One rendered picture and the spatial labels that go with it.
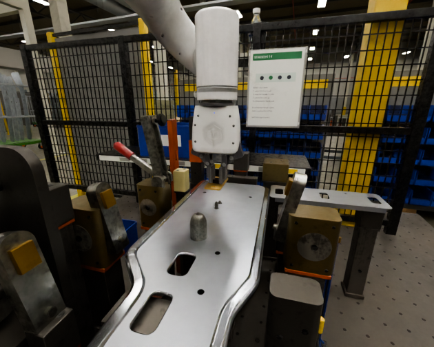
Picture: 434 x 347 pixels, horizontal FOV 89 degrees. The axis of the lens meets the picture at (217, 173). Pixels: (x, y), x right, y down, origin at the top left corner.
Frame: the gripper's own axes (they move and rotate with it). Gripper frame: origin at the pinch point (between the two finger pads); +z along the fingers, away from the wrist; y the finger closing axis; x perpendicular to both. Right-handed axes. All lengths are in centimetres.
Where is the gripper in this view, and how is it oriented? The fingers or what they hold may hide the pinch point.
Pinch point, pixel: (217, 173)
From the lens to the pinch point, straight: 51.2
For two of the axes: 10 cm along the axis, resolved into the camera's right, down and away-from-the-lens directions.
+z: 0.0, 9.6, 3.0
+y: 9.6, 0.8, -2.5
